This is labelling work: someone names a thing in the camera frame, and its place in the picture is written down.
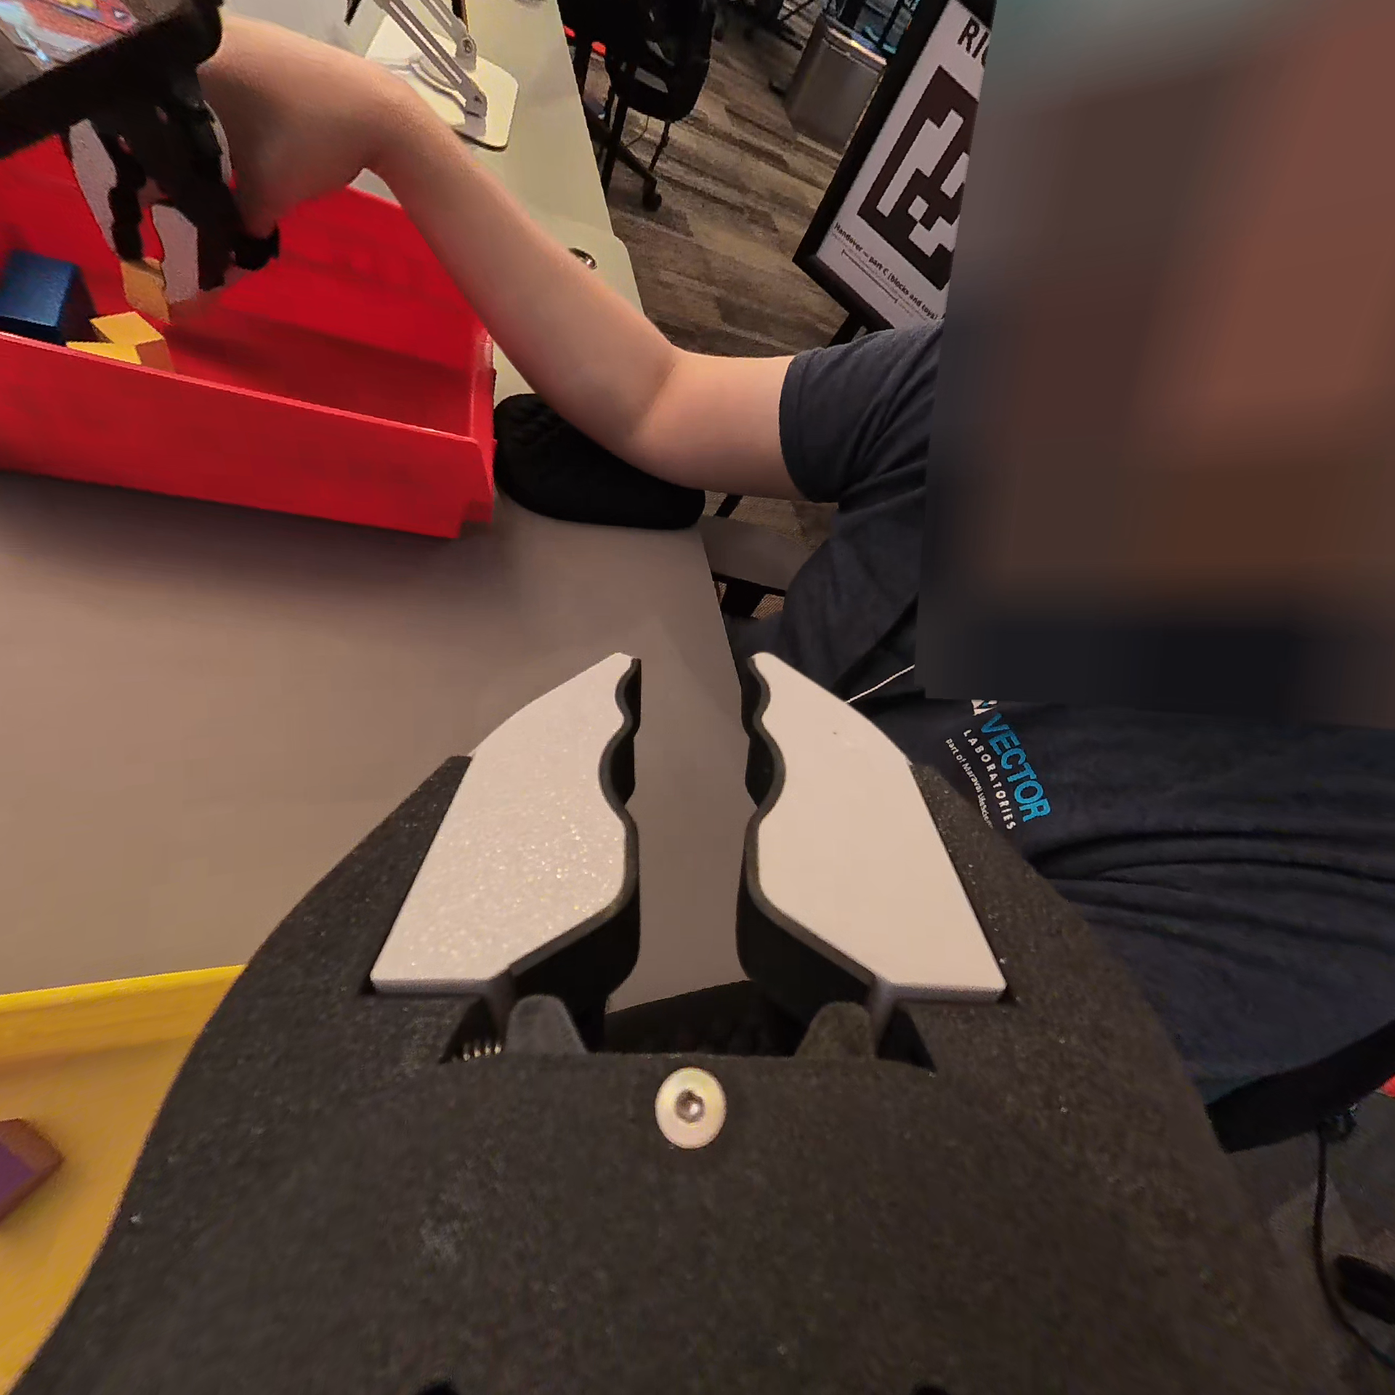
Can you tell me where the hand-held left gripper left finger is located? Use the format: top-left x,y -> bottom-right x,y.
371,651 -> 643,998

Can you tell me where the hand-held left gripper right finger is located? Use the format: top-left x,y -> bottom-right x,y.
739,651 -> 1010,1007

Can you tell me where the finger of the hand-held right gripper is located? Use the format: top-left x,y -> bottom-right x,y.
69,118 -> 130,263
157,201 -> 210,308

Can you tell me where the yellow wooden block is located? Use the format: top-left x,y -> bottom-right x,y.
118,256 -> 175,326
64,336 -> 178,376

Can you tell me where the blue wooden block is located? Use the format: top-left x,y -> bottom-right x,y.
0,249 -> 98,346

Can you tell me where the red plastic bin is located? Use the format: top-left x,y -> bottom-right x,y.
0,136 -> 500,542

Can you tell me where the yellow plastic bin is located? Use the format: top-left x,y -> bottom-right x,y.
0,965 -> 246,1326

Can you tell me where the purple wooden block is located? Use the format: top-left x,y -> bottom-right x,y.
0,1116 -> 65,1224

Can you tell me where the person's right forearm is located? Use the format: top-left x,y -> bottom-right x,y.
361,70 -> 806,507

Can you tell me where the person's right hand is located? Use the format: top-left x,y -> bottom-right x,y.
200,20 -> 377,239

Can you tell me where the person's dark clothing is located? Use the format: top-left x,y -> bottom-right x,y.
698,326 -> 1395,1154

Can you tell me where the white metal stand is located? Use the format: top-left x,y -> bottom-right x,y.
363,0 -> 520,151

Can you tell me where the black textured armrest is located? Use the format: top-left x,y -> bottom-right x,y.
494,392 -> 710,533

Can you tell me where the black office chair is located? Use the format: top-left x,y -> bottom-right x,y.
570,0 -> 720,215

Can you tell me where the framed black-white marker sign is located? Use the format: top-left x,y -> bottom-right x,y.
793,0 -> 989,334

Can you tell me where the grey waste bin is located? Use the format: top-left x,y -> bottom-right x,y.
784,20 -> 887,155

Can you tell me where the black cable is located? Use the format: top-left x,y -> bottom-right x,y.
1302,1111 -> 1395,1321

